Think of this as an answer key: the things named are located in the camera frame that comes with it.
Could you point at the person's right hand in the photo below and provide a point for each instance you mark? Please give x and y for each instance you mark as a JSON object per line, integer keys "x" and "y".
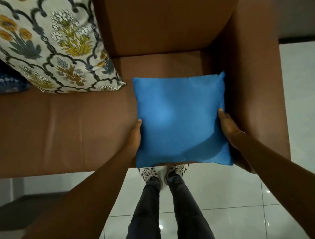
{"x": 228, "y": 129}

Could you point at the person's left forearm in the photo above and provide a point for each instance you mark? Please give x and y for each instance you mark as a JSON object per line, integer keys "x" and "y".
{"x": 81, "y": 199}

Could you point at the floral patterned cushion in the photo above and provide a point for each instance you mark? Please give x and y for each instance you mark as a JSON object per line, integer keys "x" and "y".
{"x": 54, "y": 41}

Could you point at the person's leg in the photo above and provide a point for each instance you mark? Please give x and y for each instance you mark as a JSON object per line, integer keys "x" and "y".
{"x": 189, "y": 206}
{"x": 144, "y": 209}

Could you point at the person's left patterned shoe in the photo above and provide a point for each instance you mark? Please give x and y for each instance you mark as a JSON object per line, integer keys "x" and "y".
{"x": 149, "y": 173}

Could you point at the person's right leg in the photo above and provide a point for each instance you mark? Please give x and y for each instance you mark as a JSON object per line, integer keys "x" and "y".
{"x": 189, "y": 206}

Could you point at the person's left thumb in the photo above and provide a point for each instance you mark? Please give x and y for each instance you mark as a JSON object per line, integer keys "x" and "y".
{"x": 137, "y": 130}

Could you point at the person's right forearm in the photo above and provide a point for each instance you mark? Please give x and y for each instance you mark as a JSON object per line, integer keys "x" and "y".
{"x": 275, "y": 177}

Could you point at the person's left hand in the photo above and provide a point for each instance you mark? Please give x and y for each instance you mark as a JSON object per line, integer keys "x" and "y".
{"x": 133, "y": 142}

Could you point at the dark blue patterned cushion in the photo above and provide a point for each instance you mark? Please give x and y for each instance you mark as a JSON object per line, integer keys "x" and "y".
{"x": 11, "y": 80}

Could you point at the person's right thumb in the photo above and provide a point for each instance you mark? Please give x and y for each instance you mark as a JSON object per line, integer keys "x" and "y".
{"x": 225, "y": 118}

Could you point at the brown leather sofa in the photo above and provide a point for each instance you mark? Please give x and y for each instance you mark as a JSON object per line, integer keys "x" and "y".
{"x": 172, "y": 49}

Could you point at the person's right patterned shoe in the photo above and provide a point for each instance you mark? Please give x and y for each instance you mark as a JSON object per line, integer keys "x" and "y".
{"x": 178, "y": 170}

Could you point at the person's left leg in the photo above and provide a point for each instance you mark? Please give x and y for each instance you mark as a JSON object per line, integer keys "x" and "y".
{"x": 144, "y": 209}

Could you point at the person's patterned shoe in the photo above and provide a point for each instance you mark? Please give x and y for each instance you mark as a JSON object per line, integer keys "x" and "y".
{"x": 178, "y": 170}
{"x": 149, "y": 173}

